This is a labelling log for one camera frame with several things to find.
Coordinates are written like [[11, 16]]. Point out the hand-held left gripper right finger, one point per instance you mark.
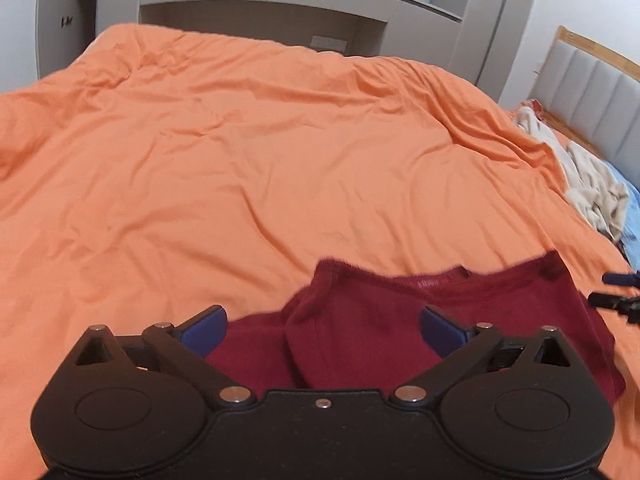
[[442, 332]]

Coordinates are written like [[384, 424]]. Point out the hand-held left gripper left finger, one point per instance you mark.
[[202, 332]]

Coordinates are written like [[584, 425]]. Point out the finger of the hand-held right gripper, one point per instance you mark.
[[615, 302], [622, 279]]

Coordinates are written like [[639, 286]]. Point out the dark red sweater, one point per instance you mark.
[[370, 330]]

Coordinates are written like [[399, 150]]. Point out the light blue printed cloth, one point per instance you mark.
[[631, 210]]

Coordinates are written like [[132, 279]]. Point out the cream garment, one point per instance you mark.
[[600, 185]]

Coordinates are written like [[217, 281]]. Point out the white garment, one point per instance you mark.
[[540, 130]]

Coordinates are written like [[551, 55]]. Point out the orange duvet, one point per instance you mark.
[[200, 160]]

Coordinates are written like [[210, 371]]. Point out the grey padded wooden headboard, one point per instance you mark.
[[600, 90]]

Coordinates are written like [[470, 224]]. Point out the small orange cloth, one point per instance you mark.
[[534, 106]]

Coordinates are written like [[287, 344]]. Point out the grey built-in wardrobe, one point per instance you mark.
[[425, 35]]

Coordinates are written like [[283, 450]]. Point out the grey wardrobe door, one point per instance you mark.
[[52, 10]]

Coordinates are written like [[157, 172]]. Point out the grey wall socket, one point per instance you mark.
[[328, 43]]

